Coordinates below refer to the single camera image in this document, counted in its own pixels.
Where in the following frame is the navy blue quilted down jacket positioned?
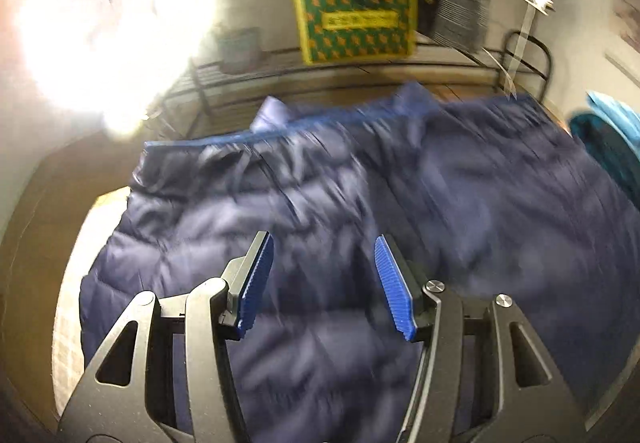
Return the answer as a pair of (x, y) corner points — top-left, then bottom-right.
(79, 85), (639, 442)

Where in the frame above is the black metal clothes rack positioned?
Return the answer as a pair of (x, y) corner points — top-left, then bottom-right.
(145, 29), (554, 139)

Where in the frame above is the grey white plaid bed blanket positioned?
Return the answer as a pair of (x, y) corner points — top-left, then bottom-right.
(51, 186), (130, 417)

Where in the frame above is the dark teal garment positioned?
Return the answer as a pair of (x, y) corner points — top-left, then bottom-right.
(568, 113), (640, 208)

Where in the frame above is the light blue garment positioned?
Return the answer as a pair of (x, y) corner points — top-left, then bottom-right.
(587, 91), (640, 151)

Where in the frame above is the yellow green patterned storage box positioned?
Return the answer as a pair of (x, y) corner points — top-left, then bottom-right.
(293, 0), (418, 65)

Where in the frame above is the bright round ring lamp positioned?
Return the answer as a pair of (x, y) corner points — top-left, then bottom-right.
(16, 0), (218, 137)

